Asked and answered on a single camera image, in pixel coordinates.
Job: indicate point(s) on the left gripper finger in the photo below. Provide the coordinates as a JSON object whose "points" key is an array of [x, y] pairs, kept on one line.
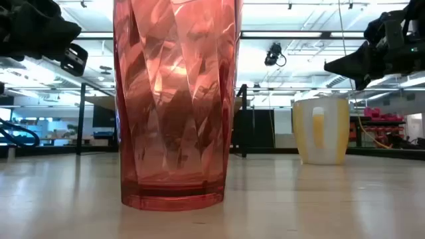
{"points": [[59, 33]]}

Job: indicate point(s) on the black partition panel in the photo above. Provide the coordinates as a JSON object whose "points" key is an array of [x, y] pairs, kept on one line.
{"points": [[255, 129]]}

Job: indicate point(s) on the red storage rack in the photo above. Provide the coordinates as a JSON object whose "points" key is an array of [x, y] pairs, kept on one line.
{"points": [[382, 117]]}

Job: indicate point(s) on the potted plant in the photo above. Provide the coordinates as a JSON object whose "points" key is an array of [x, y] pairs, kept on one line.
{"points": [[70, 131]]}

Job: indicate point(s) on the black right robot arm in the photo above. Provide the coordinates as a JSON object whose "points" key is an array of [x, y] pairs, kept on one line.
{"points": [[416, 8]]}

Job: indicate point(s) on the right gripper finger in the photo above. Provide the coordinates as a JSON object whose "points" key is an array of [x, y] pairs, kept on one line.
{"points": [[358, 64]]}

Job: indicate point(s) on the black monitor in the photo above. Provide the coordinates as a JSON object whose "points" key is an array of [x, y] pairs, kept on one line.
{"points": [[103, 116]]}

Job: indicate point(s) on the orange faceted plastic tumbler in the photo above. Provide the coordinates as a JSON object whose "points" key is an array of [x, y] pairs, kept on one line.
{"points": [[176, 99]]}

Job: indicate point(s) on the black hanging camera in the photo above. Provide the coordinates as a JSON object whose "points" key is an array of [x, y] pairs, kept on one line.
{"points": [[273, 54]]}

